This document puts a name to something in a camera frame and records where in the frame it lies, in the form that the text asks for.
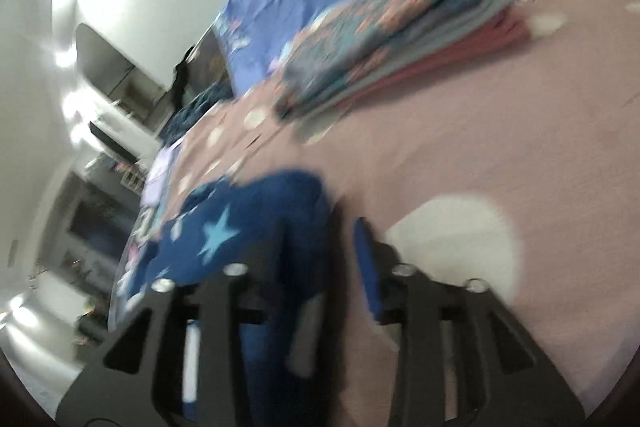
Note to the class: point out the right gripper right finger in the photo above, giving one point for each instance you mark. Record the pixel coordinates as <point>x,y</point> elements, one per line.
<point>464,358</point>

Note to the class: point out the grey folded garment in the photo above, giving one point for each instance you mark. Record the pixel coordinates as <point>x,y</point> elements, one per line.
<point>453,30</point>

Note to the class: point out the dark patterned pillow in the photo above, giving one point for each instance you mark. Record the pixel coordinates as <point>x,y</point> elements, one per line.
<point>208,64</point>

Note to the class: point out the navy fleece star pajama top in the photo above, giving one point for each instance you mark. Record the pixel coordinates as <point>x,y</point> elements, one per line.
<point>279,226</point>

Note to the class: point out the teal crumpled blanket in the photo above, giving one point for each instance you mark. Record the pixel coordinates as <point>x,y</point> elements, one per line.
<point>184,119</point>

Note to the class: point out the black garment on headboard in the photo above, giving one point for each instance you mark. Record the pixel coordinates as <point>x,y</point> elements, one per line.
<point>181,92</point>

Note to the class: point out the pink polka dot bedspread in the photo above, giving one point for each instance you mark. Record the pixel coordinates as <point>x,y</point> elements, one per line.
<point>520,168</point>

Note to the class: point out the lavender folded cloth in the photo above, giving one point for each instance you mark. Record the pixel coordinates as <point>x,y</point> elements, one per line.
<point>158,175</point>

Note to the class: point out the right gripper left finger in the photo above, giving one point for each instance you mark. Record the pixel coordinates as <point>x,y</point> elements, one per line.
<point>175,360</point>

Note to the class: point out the floral folded garment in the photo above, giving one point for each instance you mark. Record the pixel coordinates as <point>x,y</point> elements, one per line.
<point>350,41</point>

